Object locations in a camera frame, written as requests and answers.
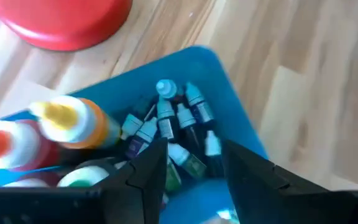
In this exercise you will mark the small red dropper bottle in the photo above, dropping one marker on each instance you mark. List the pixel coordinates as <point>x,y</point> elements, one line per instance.
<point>166,88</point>

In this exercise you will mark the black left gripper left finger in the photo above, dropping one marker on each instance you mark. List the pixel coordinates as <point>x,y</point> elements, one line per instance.
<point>138,196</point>

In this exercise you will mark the teal plastic bin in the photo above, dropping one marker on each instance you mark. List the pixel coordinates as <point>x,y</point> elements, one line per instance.
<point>197,65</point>

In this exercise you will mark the small green dropper bottle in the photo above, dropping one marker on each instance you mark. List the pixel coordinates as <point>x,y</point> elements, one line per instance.
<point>185,158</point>

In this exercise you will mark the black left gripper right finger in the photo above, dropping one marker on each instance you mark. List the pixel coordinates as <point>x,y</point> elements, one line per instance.
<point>269,199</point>

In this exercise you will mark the red desk lamp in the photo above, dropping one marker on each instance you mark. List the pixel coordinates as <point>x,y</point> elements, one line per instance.
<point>61,21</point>

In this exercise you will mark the small purple dropper bottle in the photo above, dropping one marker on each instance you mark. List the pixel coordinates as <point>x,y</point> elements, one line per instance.
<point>143,135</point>

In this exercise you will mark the yellow-capped orange coloring bottle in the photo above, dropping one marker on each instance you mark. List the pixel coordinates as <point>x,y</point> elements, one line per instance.
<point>82,124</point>

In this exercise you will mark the small black dropper bottle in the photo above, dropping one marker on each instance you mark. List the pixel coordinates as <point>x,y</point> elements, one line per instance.
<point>213,146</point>
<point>166,121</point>
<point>186,121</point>

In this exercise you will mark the orange-capped red bottle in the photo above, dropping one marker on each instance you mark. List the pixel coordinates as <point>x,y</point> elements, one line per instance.
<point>17,146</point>

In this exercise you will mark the large green coloring bottle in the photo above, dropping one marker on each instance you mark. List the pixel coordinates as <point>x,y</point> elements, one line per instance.
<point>82,178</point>

